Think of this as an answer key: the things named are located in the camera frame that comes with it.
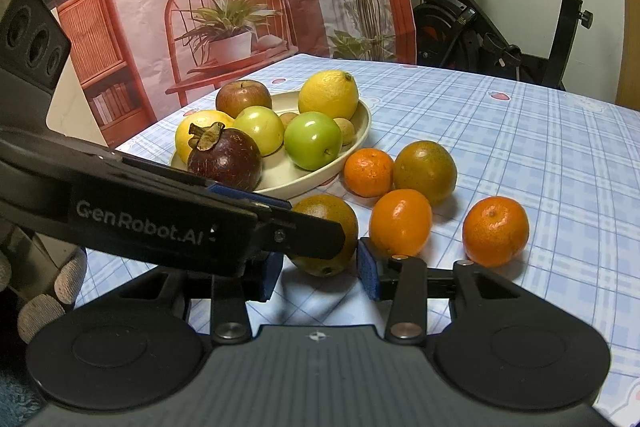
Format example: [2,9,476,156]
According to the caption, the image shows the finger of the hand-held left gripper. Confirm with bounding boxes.
[117,154,293,210]
[256,206,347,261]

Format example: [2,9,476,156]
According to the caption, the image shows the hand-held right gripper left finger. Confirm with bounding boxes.
[102,252,285,344]

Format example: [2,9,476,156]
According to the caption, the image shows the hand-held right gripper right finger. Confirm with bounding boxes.
[356,237,536,343]

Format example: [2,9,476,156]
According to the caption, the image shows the greenish brown orange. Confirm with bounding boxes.
[287,193,360,278]
[392,140,458,206]

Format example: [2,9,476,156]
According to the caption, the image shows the dark purple mangosteen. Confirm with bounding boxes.
[186,122,263,192]

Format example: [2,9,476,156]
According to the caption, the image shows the cream plate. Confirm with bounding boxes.
[170,91,373,200]

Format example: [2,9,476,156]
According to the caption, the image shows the yellow-green apple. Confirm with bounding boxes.
[232,106,286,156]

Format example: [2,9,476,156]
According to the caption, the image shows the yellow lemon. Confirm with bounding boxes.
[298,70,360,120]
[175,110,236,164]

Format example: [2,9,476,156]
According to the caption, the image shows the green apple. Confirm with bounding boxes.
[284,112,344,172]

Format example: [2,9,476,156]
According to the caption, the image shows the red apple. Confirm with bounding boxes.
[216,80,273,118]

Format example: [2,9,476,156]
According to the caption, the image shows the person's left hand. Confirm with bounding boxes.
[0,221,89,344]

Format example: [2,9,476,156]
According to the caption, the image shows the orange tangerine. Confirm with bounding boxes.
[462,196,530,268]
[343,148,395,198]
[369,189,433,258]

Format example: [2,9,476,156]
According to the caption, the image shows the blue plaid tablecloth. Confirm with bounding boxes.
[75,53,640,418]

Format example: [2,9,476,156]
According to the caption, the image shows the blue fluffy cloth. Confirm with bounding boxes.
[0,357,46,427]

